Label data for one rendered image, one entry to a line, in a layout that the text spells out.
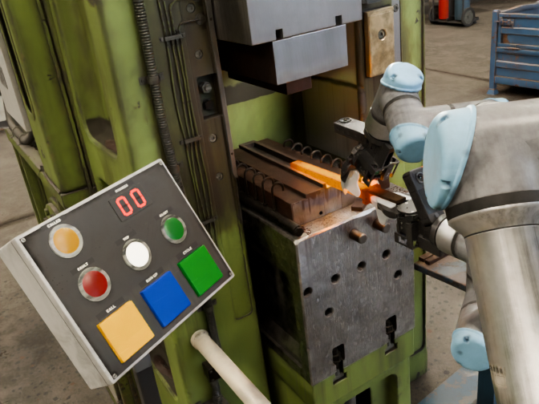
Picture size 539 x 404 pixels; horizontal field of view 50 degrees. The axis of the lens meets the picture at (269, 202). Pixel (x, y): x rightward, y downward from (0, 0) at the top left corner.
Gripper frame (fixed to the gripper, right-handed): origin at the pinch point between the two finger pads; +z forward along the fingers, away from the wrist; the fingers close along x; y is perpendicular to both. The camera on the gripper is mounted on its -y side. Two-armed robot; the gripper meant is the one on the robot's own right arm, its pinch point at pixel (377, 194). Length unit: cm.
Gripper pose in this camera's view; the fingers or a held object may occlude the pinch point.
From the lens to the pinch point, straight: 132.2
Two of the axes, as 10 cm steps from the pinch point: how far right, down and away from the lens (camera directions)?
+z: -5.3, -2.9, 8.0
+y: 1.4, 9.0, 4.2
